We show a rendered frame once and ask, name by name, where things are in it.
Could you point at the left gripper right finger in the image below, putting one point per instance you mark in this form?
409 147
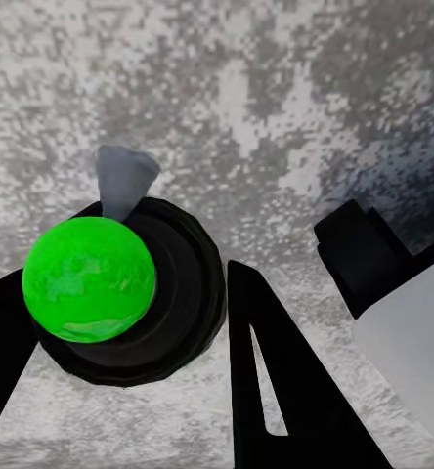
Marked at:
323 430

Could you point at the insectifuge atomizer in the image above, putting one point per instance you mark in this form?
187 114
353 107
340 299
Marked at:
131 288

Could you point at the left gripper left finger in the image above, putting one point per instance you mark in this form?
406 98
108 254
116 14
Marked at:
17 334

